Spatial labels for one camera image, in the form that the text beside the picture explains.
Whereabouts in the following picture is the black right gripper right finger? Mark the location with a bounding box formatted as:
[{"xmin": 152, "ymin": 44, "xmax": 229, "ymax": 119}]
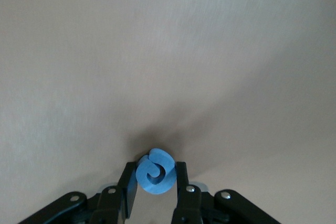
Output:
[{"xmin": 170, "ymin": 161, "xmax": 281, "ymax": 224}]

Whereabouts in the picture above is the blue foam letter G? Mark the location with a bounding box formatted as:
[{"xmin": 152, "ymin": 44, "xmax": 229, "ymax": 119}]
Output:
[{"xmin": 135, "ymin": 148, "xmax": 176, "ymax": 195}]

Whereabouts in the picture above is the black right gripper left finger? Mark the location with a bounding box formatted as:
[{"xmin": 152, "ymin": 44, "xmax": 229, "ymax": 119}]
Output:
[{"xmin": 19, "ymin": 161, "xmax": 139, "ymax": 224}]

